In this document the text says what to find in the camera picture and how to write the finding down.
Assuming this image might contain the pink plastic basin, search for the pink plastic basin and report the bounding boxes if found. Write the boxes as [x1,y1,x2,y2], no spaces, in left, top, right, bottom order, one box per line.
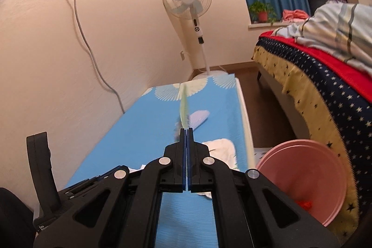
[255,139,348,227]

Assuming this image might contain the white windowsill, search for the white windowsill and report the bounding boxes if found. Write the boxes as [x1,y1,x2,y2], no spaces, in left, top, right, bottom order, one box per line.
[248,21,291,30]

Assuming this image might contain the striped blanket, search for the striped blanket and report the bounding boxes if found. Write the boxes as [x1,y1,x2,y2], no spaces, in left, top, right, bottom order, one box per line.
[273,3,372,75]

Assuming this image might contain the grey power cable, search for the grey power cable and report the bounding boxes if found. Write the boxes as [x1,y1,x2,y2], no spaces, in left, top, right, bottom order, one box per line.
[65,0,126,115]

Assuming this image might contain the bed with starry cover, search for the bed with starry cover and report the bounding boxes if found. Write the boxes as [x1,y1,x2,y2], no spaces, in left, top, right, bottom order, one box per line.
[251,31,372,240]

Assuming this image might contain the green snack packet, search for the green snack packet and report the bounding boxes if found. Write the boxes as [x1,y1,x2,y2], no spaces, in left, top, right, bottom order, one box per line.
[179,82,191,131]

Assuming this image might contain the person's left forearm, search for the person's left forearm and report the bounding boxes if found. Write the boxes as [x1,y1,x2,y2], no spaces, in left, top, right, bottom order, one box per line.
[0,187,38,248]

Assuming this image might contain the white printed paper bag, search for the white printed paper bag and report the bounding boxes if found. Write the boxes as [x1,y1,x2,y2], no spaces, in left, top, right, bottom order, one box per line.
[254,148,271,163]

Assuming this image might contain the potted green plant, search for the potted green plant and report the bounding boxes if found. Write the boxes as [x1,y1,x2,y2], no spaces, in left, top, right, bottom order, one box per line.
[248,1,278,24]

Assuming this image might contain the dark storage bin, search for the dark storage bin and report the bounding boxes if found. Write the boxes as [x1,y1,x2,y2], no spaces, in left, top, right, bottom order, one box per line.
[307,0,347,15]

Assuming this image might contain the folded white tissue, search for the folded white tissue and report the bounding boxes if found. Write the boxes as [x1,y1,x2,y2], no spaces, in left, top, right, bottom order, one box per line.
[202,139,238,171]

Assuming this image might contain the pink folded clothes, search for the pink folded clothes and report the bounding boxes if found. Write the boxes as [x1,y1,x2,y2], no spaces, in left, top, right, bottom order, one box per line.
[282,9,310,23]

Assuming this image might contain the white foam fruit net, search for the white foam fruit net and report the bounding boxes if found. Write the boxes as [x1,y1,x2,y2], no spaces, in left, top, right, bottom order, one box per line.
[188,110,210,131]

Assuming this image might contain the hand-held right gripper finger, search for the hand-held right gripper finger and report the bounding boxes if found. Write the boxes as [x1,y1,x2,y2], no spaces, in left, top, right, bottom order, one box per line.
[33,129,186,248]
[187,128,340,248]

